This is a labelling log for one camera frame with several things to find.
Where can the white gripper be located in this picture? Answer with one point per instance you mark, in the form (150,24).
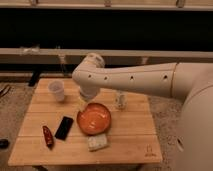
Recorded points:
(88,93)

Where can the orange ceramic bowl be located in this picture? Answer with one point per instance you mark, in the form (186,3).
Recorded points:
(94,119)

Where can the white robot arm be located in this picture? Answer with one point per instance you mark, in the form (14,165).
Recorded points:
(192,83)

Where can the black rectangular bar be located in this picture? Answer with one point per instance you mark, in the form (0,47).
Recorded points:
(64,128)

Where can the wooden table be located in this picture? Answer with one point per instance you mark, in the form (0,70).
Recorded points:
(132,135)

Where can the white sponge block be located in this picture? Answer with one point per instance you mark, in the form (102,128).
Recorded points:
(97,142)

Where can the red chip bag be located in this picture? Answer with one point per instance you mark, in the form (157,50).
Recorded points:
(48,137)

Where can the black object on floor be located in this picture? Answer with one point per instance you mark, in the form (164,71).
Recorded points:
(4,143)

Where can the grey horizontal rail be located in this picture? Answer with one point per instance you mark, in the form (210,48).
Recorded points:
(112,57)

